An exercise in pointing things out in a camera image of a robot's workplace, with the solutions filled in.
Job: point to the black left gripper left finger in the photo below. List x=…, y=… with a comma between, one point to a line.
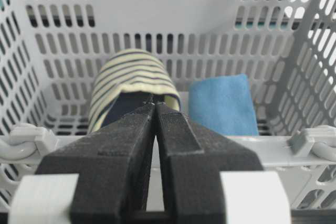
x=113, y=164

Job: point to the yellow navy striped cloth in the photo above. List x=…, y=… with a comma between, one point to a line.
x=129, y=71

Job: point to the blue cloth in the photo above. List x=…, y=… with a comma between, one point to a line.
x=224, y=105

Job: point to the grey plastic shopping basket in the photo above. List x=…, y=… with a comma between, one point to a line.
x=52, y=51

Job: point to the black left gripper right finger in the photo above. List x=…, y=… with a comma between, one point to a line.
x=191, y=159

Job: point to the grey basket handle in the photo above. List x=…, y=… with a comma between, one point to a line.
x=17, y=152

